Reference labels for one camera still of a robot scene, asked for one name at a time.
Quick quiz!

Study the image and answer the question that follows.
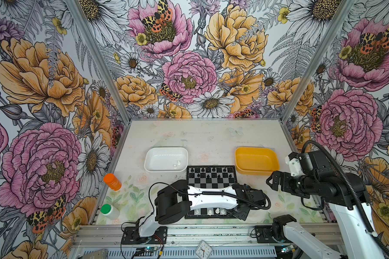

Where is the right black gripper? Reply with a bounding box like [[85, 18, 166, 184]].
[[266, 170, 318, 200]]

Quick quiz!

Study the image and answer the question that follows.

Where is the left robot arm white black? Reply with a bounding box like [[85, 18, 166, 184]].
[[136, 180, 271, 238]]

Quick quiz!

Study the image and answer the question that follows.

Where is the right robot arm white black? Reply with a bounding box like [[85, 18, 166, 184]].
[[266, 151, 386, 259]]

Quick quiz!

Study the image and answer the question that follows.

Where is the yellow plastic bin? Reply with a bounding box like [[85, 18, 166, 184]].
[[234, 147, 280, 176]]

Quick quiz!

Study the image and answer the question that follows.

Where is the black and white chessboard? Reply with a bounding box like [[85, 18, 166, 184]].
[[185, 165, 237, 219]]

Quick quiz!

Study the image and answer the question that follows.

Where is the small white analog clock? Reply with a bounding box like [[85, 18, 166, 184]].
[[195, 241, 213, 259]]

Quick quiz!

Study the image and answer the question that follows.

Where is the white plastic bin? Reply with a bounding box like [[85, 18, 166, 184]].
[[144, 147, 189, 173]]

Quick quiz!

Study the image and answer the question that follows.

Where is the green capped white bottle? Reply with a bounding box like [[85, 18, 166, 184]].
[[100, 204, 120, 220]]

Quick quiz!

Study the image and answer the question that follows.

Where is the orange capped bottle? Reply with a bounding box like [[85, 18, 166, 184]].
[[103, 173, 122, 191]]

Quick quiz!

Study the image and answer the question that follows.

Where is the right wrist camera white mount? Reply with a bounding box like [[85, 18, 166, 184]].
[[285, 152, 304, 177]]

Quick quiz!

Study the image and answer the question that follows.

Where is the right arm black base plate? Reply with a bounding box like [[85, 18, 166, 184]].
[[254, 226, 278, 244]]

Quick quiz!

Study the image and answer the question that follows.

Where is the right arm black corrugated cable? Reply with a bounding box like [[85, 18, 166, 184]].
[[300, 140, 389, 259]]

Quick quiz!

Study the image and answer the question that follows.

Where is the aluminium frame rail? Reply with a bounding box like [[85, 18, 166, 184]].
[[72, 223, 344, 248]]

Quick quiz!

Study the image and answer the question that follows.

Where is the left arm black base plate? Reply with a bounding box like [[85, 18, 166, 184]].
[[121, 227, 168, 245]]

